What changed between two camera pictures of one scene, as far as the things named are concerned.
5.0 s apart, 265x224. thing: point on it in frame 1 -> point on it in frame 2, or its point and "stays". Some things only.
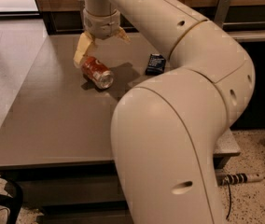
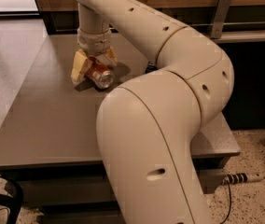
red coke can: (97, 72) stays
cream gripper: (103, 25) -> (94, 43)
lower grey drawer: (84, 215) stays
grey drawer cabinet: (54, 139) stays
